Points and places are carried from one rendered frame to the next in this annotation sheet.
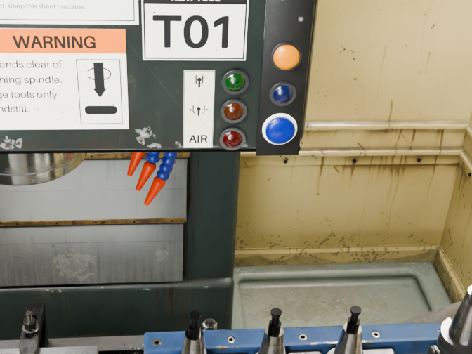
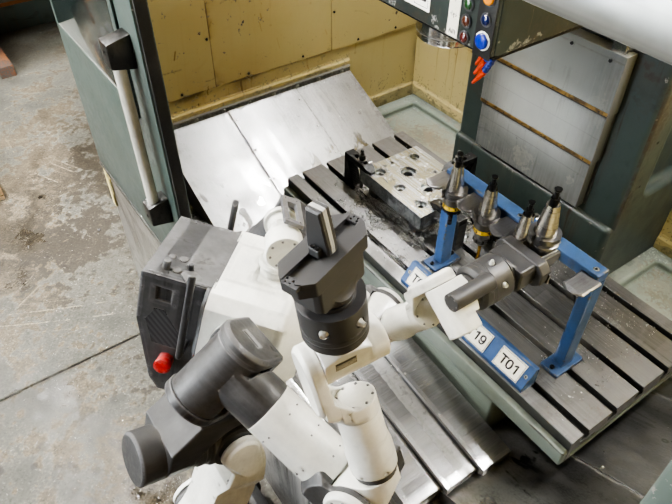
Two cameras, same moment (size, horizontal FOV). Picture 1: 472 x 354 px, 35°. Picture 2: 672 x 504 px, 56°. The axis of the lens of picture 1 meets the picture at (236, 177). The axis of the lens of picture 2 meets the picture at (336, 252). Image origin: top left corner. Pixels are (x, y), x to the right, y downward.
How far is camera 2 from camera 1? 0.92 m
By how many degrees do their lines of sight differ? 49
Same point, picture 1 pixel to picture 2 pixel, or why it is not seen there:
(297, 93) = (492, 22)
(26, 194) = (514, 96)
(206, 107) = (456, 14)
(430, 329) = (591, 262)
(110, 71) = not seen: outside the picture
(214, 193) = (621, 157)
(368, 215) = not seen: outside the picture
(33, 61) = not seen: outside the picture
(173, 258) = (575, 187)
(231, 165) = (639, 142)
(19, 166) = (425, 31)
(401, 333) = (571, 251)
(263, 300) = (659, 286)
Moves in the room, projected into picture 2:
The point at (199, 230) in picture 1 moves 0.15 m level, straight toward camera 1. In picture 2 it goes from (602, 179) to (567, 195)
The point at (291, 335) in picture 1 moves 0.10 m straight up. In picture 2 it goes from (516, 210) to (525, 176)
